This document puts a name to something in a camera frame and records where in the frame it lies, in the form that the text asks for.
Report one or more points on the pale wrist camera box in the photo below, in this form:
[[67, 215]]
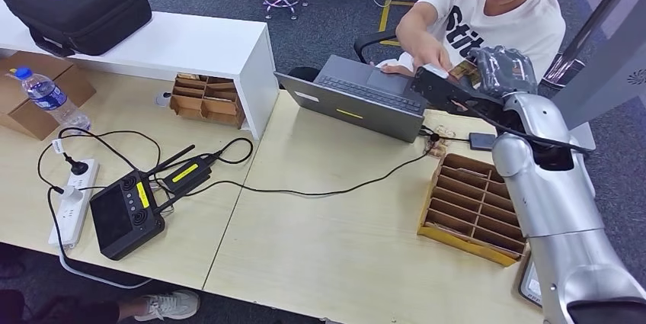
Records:
[[436, 70]]

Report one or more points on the grey laptop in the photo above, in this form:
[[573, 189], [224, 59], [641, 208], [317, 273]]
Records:
[[348, 109]]

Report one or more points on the patterned card in clear sleeve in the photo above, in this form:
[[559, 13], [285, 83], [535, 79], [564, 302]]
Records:
[[438, 149]]

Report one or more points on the yellow floor tape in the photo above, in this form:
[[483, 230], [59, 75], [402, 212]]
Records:
[[384, 18]]

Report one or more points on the chrome stanchion post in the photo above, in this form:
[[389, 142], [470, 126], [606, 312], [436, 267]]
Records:
[[562, 71]]

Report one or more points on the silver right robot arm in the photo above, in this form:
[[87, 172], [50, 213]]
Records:
[[555, 195]]

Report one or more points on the person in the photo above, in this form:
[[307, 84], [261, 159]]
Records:
[[510, 18]]

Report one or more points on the small wooden slotted organizer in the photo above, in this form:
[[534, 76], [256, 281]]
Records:
[[207, 104]]

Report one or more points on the seated person's leg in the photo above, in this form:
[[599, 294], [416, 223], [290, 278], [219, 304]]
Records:
[[60, 311]]

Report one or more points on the white power strip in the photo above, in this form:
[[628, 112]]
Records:
[[70, 215]]

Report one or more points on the small dark grey box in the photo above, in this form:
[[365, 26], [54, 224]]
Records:
[[483, 141]]

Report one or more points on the brown cardboard box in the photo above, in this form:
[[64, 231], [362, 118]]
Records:
[[15, 107]]

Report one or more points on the person's left hand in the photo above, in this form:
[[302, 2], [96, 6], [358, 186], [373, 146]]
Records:
[[393, 69]]

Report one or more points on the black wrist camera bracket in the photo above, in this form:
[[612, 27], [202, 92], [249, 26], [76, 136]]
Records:
[[439, 92]]

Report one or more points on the clear water bottle blue cap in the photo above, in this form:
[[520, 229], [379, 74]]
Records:
[[48, 95]]

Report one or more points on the person's right forearm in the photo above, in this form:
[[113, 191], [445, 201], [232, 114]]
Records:
[[409, 34]]

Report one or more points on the large wooden slotted card organizer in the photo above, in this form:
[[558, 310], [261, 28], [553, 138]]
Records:
[[464, 210]]

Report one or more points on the black screen remote controller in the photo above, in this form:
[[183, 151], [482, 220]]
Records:
[[121, 215]]

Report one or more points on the white sneaker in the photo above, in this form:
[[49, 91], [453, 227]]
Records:
[[169, 305]]

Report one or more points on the black office chair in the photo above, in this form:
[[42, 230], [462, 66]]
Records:
[[376, 38]]

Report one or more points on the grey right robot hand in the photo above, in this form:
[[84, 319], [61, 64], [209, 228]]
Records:
[[504, 71]]

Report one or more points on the white card reader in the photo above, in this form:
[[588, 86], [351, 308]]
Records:
[[530, 284]]

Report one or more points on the person's right hand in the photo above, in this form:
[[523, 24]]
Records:
[[431, 56]]

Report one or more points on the black carrying case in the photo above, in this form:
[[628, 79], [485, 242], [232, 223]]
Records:
[[75, 13]]

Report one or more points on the white desk shelf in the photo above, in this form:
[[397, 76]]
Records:
[[176, 44]]

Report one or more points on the grey kiosk stand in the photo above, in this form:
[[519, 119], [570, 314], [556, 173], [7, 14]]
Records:
[[605, 84]]

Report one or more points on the black transmitter with yellow label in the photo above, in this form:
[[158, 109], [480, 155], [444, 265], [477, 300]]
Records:
[[189, 175]]

